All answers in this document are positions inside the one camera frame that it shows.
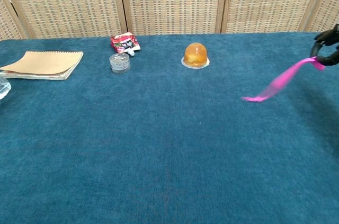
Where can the clear round pin box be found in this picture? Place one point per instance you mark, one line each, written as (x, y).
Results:
(119, 63)

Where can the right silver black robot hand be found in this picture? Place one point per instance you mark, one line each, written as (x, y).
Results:
(331, 37)

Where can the kraft spiral notebook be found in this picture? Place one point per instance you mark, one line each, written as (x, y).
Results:
(45, 62)

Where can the clear plastic water bottle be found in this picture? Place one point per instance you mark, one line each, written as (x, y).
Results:
(3, 89)

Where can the red drink pouch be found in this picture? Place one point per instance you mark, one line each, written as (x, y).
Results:
(123, 42)

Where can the orange jelly cup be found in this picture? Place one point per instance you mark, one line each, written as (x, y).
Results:
(195, 54)

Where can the blue plush table cloth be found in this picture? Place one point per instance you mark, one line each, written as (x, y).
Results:
(159, 142)

